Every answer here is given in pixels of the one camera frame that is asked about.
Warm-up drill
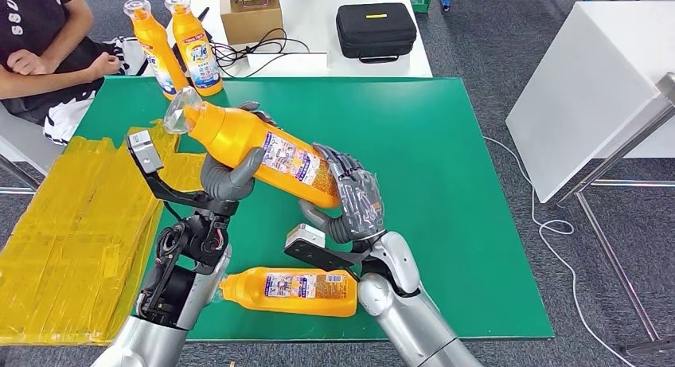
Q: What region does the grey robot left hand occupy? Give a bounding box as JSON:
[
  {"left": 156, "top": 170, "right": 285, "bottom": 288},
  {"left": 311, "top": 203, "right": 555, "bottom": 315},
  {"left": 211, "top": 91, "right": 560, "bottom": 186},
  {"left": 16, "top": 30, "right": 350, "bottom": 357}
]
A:
[{"left": 200, "top": 100, "right": 279, "bottom": 203}]

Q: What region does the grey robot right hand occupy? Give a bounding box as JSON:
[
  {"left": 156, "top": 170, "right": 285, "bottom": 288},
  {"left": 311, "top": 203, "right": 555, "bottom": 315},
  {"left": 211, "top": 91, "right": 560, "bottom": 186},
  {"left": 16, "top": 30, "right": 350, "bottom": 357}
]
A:
[{"left": 298, "top": 143, "right": 387, "bottom": 245}]

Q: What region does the orange detergent bottle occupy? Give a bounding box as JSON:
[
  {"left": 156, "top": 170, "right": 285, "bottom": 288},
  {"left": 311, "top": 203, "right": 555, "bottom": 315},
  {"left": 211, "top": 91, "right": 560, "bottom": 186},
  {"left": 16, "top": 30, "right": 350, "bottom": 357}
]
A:
[
  {"left": 123, "top": 0, "right": 189, "bottom": 101},
  {"left": 163, "top": 86, "right": 341, "bottom": 210},
  {"left": 218, "top": 267, "right": 358, "bottom": 318},
  {"left": 163, "top": 0, "right": 224, "bottom": 98}
]

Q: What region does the flat white box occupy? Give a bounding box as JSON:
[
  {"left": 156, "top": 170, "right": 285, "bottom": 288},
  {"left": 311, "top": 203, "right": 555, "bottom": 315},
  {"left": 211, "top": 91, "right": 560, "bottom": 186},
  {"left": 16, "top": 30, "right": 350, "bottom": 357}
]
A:
[{"left": 246, "top": 52, "right": 329, "bottom": 76}]

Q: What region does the tablet in dark blue case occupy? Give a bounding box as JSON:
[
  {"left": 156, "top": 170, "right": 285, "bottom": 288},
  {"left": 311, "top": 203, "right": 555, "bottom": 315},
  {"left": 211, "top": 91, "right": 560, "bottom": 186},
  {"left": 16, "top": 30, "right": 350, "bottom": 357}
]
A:
[{"left": 171, "top": 6, "right": 213, "bottom": 76}]

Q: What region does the brown cardboard box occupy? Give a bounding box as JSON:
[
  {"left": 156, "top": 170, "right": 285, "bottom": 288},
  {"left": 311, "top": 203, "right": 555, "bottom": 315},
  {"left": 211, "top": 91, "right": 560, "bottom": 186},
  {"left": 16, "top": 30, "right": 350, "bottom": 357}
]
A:
[{"left": 219, "top": 0, "right": 285, "bottom": 46}]

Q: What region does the black carrying case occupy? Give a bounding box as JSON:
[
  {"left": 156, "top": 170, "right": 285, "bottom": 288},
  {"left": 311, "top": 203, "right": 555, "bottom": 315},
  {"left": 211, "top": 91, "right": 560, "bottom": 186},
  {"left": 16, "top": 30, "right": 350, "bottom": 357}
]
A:
[{"left": 335, "top": 2, "right": 418, "bottom": 65}]

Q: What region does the grey bench seat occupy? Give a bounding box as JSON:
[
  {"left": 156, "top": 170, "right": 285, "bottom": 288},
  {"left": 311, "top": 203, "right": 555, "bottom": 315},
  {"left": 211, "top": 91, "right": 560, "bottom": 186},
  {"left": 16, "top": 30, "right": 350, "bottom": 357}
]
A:
[{"left": 0, "top": 106, "right": 64, "bottom": 197}]

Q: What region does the person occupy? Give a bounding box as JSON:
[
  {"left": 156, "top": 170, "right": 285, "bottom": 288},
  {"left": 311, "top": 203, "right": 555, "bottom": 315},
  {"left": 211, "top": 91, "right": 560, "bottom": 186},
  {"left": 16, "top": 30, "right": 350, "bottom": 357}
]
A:
[{"left": 0, "top": 0, "right": 150, "bottom": 146}]

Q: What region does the large white table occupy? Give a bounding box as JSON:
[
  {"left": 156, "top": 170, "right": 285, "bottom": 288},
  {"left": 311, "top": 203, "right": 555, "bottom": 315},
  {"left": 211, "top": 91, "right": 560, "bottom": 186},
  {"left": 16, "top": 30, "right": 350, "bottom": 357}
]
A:
[{"left": 505, "top": 0, "right": 675, "bottom": 205}]

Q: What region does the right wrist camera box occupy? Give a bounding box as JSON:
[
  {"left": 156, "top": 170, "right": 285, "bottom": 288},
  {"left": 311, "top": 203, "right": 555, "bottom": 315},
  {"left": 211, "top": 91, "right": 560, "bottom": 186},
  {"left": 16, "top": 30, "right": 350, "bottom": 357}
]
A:
[{"left": 283, "top": 223, "right": 371, "bottom": 274}]

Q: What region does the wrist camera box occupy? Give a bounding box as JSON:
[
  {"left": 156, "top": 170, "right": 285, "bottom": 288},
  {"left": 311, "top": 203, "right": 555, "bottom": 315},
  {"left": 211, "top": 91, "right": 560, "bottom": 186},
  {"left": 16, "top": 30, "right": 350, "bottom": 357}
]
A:
[
  {"left": 125, "top": 130, "right": 240, "bottom": 218},
  {"left": 283, "top": 223, "right": 371, "bottom": 274}
]

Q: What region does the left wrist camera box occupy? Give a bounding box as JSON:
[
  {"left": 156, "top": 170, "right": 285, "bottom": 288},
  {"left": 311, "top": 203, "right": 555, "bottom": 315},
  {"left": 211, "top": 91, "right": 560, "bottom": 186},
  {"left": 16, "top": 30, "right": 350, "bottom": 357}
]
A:
[{"left": 125, "top": 130, "right": 240, "bottom": 218}]

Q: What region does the black cable bundle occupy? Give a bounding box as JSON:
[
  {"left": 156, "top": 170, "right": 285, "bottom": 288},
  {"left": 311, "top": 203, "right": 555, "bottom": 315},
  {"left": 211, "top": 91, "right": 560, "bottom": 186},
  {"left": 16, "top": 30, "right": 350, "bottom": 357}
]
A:
[{"left": 209, "top": 28, "right": 311, "bottom": 80}]

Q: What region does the white floor cable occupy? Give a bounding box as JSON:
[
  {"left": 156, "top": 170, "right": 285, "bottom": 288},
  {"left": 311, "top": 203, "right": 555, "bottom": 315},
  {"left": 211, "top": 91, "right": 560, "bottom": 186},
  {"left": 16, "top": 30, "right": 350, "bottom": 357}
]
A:
[{"left": 482, "top": 136, "right": 634, "bottom": 367}]

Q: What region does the metal table frame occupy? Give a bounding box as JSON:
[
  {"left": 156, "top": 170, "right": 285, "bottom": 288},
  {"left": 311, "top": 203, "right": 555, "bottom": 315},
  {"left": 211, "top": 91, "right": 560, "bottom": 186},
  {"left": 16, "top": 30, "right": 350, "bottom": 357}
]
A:
[{"left": 556, "top": 72, "right": 675, "bottom": 357}]

